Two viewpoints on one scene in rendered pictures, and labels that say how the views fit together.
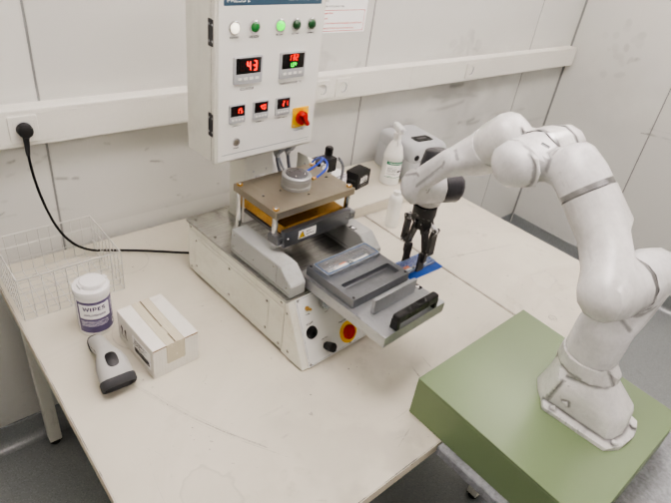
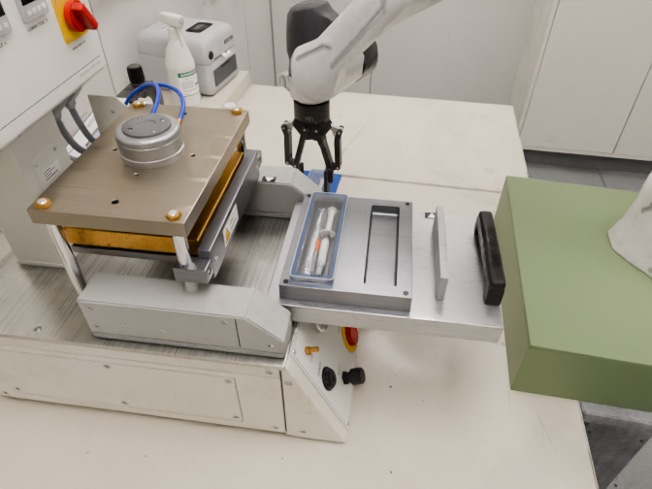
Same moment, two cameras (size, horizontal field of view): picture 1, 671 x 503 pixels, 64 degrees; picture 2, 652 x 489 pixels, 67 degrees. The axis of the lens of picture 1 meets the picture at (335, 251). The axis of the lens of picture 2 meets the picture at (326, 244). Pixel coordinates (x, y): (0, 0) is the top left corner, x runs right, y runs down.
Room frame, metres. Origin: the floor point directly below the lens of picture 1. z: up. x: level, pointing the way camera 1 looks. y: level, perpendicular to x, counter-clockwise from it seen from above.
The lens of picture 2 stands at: (0.70, 0.26, 1.43)
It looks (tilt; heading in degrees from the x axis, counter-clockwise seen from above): 41 degrees down; 326
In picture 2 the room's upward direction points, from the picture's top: straight up
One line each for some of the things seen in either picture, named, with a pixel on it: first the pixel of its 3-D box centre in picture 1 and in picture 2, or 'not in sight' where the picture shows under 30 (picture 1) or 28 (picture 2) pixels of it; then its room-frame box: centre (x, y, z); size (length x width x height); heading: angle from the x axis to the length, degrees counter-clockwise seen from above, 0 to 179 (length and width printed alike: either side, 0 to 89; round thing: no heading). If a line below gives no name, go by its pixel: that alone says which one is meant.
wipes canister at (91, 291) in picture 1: (93, 303); not in sight; (1.03, 0.59, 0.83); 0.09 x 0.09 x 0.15
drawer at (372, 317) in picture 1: (370, 286); (385, 255); (1.08, -0.10, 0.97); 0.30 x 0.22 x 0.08; 48
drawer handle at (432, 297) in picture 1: (415, 309); (488, 254); (0.99, -0.20, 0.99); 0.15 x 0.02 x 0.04; 138
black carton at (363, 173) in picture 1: (357, 177); not in sight; (1.99, -0.04, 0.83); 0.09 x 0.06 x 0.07; 148
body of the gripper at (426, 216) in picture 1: (422, 216); (311, 118); (1.51, -0.26, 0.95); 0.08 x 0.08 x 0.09
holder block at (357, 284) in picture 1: (357, 272); (351, 245); (1.11, -0.06, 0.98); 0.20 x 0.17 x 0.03; 138
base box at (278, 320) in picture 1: (294, 268); (199, 291); (1.29, 0.11, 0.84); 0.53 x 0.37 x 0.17; 48
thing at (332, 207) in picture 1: (297, 200); (163, 178); (1.29, 0.12, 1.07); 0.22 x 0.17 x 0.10; 138
